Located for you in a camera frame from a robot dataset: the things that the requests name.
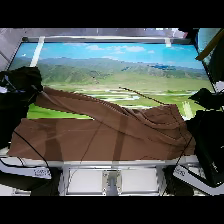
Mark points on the brown pants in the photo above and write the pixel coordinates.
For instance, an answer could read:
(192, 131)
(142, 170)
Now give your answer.
(106, 136)

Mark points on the silver frame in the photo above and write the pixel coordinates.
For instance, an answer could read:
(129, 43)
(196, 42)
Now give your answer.
(112, 182)

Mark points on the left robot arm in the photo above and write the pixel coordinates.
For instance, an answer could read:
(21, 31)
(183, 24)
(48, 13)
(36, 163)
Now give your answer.
(36, 172)

